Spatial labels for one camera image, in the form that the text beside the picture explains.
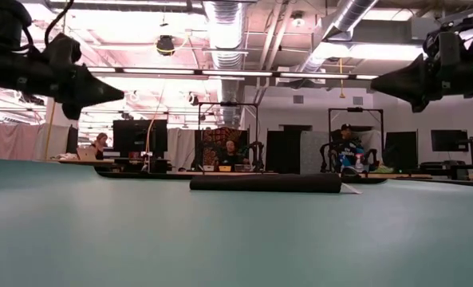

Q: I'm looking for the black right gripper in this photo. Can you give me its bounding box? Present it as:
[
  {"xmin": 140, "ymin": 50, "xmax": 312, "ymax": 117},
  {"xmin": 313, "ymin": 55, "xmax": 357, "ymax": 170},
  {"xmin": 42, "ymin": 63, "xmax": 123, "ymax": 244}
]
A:
[{"xmin": 370, "ymin": 51, "xmax": 473, "ymax": 114}]

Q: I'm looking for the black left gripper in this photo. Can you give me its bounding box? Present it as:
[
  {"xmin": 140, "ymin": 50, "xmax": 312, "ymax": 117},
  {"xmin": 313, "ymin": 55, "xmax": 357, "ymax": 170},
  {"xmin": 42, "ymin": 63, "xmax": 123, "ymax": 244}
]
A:
[{"xmin": 0, "ymin": 58, "xmax": 125, "ymax": 121}]

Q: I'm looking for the black towel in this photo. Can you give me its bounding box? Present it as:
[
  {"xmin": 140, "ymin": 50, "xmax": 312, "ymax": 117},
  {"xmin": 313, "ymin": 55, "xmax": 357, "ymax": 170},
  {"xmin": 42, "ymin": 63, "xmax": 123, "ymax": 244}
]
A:
[{"xmin": 189, "ymin": 172, "xmax": 363, "ymax": 196}]

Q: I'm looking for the person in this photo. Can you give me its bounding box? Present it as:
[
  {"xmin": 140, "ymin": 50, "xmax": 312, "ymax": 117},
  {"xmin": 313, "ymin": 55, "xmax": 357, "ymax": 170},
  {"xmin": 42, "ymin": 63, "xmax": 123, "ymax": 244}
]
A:
[
  {"xmin": 216, "ymin": 139, "xmax": 246, "ymax": 167},
  {"xmin": 91, "ymin": 132, "xmax": 110, "ymax": 161},
  {"xmin": 333, "ymin": 123, "xmax": 368, "ymax": 175}
]

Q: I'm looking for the open white laptop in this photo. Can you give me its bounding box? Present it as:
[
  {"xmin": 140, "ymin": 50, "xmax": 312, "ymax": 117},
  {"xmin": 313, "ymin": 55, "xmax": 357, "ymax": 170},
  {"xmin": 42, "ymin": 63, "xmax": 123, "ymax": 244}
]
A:
[{"xmin": 76, "ymin": 147, "xmax": 97, "ymax": 162}]

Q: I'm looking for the large black monitor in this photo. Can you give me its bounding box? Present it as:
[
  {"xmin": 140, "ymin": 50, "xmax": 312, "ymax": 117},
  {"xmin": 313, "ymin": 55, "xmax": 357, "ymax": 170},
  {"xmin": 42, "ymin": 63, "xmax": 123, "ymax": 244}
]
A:
[{"xmin": 112, "ymin": 119, "xmax": 168, "ymax": 159}]

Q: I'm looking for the pale partition curtain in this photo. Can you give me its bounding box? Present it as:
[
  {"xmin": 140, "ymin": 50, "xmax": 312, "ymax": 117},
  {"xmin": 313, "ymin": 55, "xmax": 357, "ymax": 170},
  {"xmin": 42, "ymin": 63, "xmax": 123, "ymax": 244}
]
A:
[{"xmin": 0, "ymin": 123, "xmax": 72, "ymax": 160}]

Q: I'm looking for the red patterned cloth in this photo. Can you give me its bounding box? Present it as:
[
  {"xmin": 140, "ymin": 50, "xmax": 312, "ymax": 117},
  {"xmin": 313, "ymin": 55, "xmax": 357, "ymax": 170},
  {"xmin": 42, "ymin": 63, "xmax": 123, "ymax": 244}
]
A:
[{"xmin": 202, "ymin": 127, "xmax": 250, "ymax": 160}]

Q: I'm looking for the long white light bar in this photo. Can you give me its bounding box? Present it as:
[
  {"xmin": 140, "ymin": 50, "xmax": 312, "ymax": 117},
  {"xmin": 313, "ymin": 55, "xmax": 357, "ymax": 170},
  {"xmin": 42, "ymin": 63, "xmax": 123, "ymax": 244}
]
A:
[{"xmin": 87, "ymin": 66, "xmax": 380, "ymax": 81}]

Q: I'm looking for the green table mat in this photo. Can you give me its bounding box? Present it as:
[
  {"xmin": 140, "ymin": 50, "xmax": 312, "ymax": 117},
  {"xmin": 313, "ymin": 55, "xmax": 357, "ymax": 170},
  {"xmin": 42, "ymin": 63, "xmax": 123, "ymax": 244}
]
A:
[{"xmin": 0, "ymin": 157, "xmax": 473, "ymax": 287}]

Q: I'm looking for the yellow hanging cord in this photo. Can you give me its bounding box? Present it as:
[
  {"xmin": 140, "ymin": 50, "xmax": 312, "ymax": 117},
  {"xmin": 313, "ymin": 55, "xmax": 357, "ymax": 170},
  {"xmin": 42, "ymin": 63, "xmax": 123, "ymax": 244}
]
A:
[{"xmin": 44, "ymin": 101, "xmax": 58, "ymax": 160}]

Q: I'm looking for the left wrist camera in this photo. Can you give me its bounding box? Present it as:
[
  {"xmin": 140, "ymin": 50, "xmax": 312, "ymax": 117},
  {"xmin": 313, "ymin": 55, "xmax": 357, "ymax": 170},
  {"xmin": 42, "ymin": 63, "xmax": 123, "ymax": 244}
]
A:
[{"xmin": 42, "ymin": 33, "xmax": 83, "ymax": 67}]

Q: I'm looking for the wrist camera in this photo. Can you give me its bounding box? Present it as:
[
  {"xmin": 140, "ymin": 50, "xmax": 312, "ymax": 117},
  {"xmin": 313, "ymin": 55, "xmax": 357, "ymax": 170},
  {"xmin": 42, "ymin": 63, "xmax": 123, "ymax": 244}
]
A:
[
  {"xmin": 424, "ymin": 22, "xmax": 467, "ymax": 61},
  {"xmin": 42, "ymin": 33, "xmax": 83, "ymax": 67}
]

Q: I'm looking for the black wall monitor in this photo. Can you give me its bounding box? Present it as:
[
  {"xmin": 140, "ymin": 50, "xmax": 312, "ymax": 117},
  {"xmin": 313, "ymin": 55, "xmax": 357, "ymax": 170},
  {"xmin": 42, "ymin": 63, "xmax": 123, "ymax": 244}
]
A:
[{"xmin": 431, "ymin": 129, "xmax": 470, "ymax": 153}]

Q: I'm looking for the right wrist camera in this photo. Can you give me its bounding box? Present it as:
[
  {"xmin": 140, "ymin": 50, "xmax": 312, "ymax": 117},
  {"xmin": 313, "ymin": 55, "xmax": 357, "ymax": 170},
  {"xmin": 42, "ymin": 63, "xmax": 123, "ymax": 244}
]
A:
[{"xmin": 424, "ymin": 22, "xmax": 467, "ymax": 61}]

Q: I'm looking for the black rig frame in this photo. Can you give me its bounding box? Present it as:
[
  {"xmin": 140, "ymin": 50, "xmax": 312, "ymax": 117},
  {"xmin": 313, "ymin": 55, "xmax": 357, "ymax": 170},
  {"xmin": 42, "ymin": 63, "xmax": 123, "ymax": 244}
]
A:
[
  {"xmin": 327, "ymin": 107, "xmax": 385, "ymax": 173},
  {"xmin": 197, "ymin": 101, "xmax": 260, "ymax": 173}
]

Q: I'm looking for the black aluminium table frame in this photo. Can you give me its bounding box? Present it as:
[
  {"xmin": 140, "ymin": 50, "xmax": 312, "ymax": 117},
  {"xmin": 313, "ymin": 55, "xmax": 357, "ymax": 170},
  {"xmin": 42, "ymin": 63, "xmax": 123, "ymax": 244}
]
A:
[{"xmin": 96, "ymin": 170, "xmax": 473, "ymax": 188}]

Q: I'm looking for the silver ventilation duct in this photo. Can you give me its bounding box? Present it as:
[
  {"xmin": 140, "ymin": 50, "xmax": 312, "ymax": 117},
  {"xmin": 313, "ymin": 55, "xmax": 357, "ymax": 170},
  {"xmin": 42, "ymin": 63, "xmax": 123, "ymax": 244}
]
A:
[
  {"xmin": 203, "ymin": 0, "xmax": 248, "ymax": 125},
  {"xmin": 298, "ymin": 0, "xmax": 380, "ymax": 75}
]

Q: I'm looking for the black ceiling dome camera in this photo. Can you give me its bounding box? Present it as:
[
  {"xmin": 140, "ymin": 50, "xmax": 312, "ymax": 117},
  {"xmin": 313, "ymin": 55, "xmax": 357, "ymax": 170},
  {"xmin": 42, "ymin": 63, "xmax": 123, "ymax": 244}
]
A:
[{"xmin": 156, "ymin": 34, "xmax": 176, "ymax": 57}]

